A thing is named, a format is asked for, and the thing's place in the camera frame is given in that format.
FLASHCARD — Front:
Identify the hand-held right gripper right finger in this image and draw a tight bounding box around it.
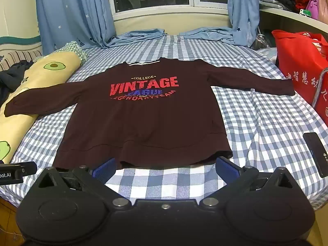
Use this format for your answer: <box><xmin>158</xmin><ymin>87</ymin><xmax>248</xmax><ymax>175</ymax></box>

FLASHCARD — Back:
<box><xmin>200</xmin><ymin>156</ymin><xmax>298</xmax><ymax>207</ymax></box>

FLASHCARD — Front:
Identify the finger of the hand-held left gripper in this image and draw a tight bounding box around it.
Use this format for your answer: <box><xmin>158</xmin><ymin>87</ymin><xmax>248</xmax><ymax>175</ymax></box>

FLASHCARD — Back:
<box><xmin>10</xmin><ymin>161</ymin><xmax>38</xmax><ymax>178</ymax></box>

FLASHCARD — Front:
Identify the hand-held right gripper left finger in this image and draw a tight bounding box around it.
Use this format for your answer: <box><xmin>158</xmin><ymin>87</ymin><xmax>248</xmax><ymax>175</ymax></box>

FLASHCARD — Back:
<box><xmin>33</xmin><ymin>158</ymin><xmax>132</xmax><ymax>208</ymax></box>

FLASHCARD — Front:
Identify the maroon printed sweatshirt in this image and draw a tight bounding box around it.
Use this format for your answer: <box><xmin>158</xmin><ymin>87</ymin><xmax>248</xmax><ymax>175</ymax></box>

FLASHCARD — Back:
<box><xmin>4</xmin><ymin>58</ymin><xmax>295</xmax><ymax>171</ymax></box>

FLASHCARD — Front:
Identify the blue checkered bed sheet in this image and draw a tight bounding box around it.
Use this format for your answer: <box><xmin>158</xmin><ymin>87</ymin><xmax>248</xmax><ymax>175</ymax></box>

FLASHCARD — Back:
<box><xmin>0</xmin><ymin>33</ymin><xmax>328</xmax><ymax>208</ymax></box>

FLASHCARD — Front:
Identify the black phone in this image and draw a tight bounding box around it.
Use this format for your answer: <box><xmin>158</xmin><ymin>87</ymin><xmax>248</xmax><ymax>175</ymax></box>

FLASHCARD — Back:
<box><xmin>303</xmin><ymin>132</ymin><xmax>328</xmax><ymax>178</ymax></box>

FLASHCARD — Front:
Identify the yellow avocado print pillow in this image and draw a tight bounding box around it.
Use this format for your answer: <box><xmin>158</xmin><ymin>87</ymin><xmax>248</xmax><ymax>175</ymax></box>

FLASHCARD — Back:
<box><xmin>0</xmin><ymin>52</ymin><xmax>82</xmax><ymax>164</ymax></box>

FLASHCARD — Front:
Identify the dark clothing heap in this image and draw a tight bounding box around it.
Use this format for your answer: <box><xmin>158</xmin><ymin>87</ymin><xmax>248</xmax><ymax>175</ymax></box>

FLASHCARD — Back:
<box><xmin>0</xmin><ymin>60</ymin><xmax>34</xmax><ymax>105</ymax></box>

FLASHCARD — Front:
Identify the teal striped headboard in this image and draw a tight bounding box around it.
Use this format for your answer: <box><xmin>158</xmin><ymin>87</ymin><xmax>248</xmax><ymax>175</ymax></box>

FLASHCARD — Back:
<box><xmin>0</xmin><ymin>34</ymin><xmax>43</xmax><ymax>69</ymax></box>

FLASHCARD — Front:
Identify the red tote bag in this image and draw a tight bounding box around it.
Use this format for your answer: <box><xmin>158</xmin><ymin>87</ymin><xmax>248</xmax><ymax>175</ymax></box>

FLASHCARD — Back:
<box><xmin>272</xmin><ymin>29</ymin><xmax>328</xmax><ymax>126</ymax></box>

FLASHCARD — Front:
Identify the blue star curtain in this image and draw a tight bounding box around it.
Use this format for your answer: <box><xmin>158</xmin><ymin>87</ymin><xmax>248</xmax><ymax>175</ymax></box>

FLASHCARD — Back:
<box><xmin>35</xmin><ymin>0</ymin><xmax>168</xmax><ymax>50</ymax></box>
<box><xmin>179</xmin><ymin>0</ymin><xmax>260</xmax><ymax>48</ymax></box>

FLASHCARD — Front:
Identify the white curved shelf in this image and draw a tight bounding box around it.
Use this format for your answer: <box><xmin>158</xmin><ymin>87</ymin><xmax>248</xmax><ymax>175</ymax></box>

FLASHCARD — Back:
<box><xmin>257</xmin><ymin>4</ymin><xmax>328</xmax><ymax>35</ymax></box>

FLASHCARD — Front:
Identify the pink handbag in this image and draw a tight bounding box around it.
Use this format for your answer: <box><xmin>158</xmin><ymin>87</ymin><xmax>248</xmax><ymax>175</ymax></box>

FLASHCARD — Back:
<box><xmin>306</xmin><ymin>0</ymin><xmax>328</xmax><ymax>25</ymax></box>

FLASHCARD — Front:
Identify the metal tube frame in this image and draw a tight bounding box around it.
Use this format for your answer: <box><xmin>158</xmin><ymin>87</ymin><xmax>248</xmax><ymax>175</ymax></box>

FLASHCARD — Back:
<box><xmin>311</xmin><ymin>67</ymin><xmax>328</xmax><ymax>113</ymax></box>

